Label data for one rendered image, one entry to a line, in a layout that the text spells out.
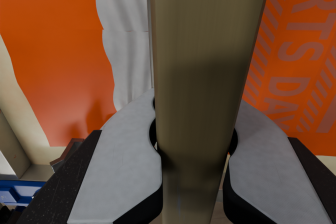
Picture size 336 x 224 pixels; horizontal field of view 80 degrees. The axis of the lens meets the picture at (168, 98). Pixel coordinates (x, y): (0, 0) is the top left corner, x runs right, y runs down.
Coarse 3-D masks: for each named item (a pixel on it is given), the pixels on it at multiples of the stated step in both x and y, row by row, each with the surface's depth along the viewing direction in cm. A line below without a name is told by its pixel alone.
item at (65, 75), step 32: (0, 32) 25; (32, 32) 25; (64, 32) 24; (96, 32) 24; (32, 64) 27; (64, 64) 27; (96, 64) 27; (32, 96) 30; (64, 96) 30; (96, 96) 29; (64, 128) 33; (96, 128) 33
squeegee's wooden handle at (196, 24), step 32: (160, 0) 5; (192, 0) 5; (224, 0) 5; (256, 0) 5; (160, 32) 5; (192, 32) 5; (224, 32) 5; (256, 32) 5; (160, 64) 6; (192, 64) 6; (224, 64) 6; (160, 96) 7; (192, 96) 6; (224, 96) 6; (160, 128) 7; (192, 128) 7; (224, 128) 7; (192, 160) 8; (224, 160) 8; (192, 192) 9
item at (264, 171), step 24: (240, 120) 9; (264, 120) 9; (240, 144) 8; (264, 144) 8; (288, 144) 8; (240, 168) 7; (264, 168) 7; (288, 168) 7; (240, 192) 6; (264, 192) 6; (288, 192) 6; (312, 192) 6; (240, 216) 6; (264, 216) 6; (288, 216) 6; (312, 216) 6
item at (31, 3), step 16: (0, 0) 23; (16, 0) 23; (32, 0) 23; (48, 0) 23; (64, 0) 22; (80, 0) 22; (0, 16) 24; (16, 16) 24; (32, 16) 24; (48, 16) 24; (64, 16) 23; (80, 16) 23; (96, 16) 23
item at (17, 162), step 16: (0, 112) 32; (0, 128) 32; (0, 144) 32; (16, 144) 35; (0, 160) 33; (16, 160) 35; (0, 176) 36; (16, 176) 35; (32, 176) 36; (48, 176) 36
